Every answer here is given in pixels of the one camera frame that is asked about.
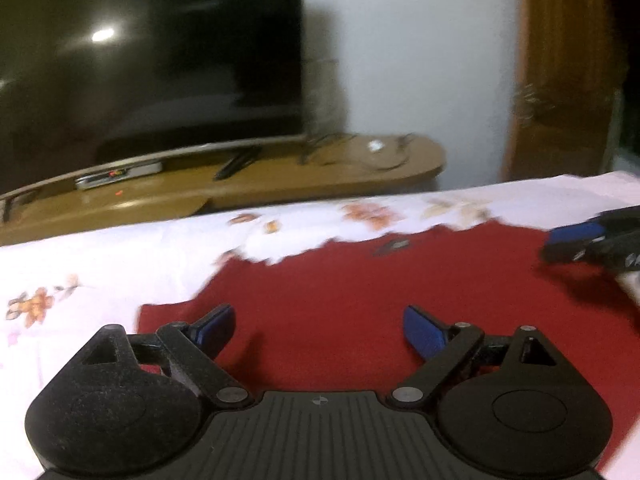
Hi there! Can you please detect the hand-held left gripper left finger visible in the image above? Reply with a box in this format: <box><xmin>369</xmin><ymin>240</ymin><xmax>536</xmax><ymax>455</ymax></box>
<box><xmin>81</xmin><ymin>302</ymin><xmax>254</xmax><ymax>407</ymax></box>

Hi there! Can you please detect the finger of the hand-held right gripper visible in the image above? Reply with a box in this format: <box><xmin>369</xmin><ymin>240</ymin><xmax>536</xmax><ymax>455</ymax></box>
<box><xmin>541</xmin><ymin>242</ymin><xmax>596</xmax><ymax>264</ymax></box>
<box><xmin>549</xmin><ymin>221</ymin><xmax>607</xmax><ymax>248</ymax></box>

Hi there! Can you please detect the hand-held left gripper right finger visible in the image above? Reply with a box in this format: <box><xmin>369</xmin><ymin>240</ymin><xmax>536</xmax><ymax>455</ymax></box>
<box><xmin>390</xmin><ymin>304</ymin><xmax>557</xmax><ymax>406</ymax></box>

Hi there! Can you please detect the red embroidered knit sweater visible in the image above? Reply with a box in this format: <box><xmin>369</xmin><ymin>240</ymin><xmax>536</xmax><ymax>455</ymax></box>
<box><xmin>137</xmin><ymin>222</ymin><xmax>640</xmax><ymax>480</ymax></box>

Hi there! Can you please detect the floral white bedsheet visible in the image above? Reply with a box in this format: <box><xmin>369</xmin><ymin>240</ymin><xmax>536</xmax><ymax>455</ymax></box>
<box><xmin>0</xmin><ymin>170</ymin><xmax>640</xmax><ymax>480</ymax></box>

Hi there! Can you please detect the brown wooden door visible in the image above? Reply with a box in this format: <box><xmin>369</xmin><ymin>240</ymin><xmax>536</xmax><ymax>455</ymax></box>
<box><xmin>502</xmin><ymin>0</ymin><xmax>640</xmax><ymax>182</ymax></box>

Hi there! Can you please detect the wooden television stand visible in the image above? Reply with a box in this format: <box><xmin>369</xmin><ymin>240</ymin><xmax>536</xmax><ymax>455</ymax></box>
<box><xmin>0</xmin><ymin>132</ymin><xmax>447</xmax><ymax>248</ymax></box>

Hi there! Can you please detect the silver set-top box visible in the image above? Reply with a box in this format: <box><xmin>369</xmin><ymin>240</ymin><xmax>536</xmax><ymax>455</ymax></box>
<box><xmin>74</xmin><ymin>159</ymin><xmax>164</xmax><ymax>191</ymax></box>

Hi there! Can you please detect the clear glass vase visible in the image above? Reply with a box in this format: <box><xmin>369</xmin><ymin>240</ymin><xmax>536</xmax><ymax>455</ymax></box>
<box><xmin>305</xmin><ymin>54</ymin><xmax>352</xmax><ymax>137</ymax></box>

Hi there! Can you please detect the black flat-screen television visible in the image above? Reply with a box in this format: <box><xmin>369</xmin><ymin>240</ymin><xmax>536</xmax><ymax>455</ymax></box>
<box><xmin>0</xmin><ymin>0</ymin><xmax>307</xmax><ymax>224</ymax></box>

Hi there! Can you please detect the metal door handle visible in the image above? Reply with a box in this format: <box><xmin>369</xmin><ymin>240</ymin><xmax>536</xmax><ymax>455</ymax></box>
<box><xmin>516</xmin><ymin>84</ymin><xmax>547</xmax><ymax>122</ymax></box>

